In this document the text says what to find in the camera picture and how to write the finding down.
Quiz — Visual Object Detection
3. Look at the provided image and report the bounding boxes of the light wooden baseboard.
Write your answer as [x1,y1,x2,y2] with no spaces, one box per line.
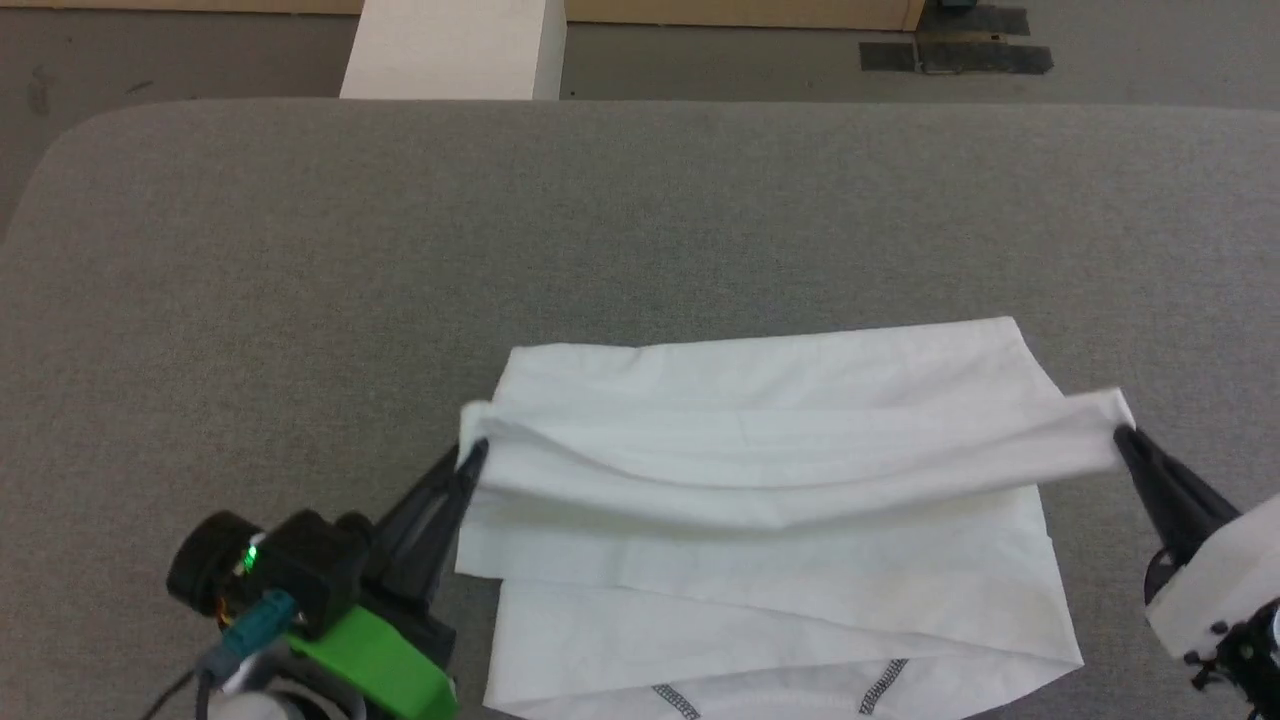
[0,0,926,31]

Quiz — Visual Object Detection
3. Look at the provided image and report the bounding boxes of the thin black cable white label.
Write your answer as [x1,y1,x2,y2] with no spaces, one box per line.
[140,668,201,720]

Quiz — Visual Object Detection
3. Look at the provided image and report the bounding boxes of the white rectangular box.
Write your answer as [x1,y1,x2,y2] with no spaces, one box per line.
[340,0,567,101]

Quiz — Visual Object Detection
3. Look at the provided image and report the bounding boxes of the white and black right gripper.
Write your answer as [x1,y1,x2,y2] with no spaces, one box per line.
[1113,427,1280,693]

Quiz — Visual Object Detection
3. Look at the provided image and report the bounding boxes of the black cable teal connector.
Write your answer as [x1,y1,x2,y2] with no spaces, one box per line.
[195,590,298,720]

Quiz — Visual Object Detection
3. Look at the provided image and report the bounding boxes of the white long-sleeve shirt grey stitching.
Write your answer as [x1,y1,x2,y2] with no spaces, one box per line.
[455,316,1136,720]

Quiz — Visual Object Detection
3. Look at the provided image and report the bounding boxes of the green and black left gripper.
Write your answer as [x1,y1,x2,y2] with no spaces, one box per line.
[168,440,490,720]

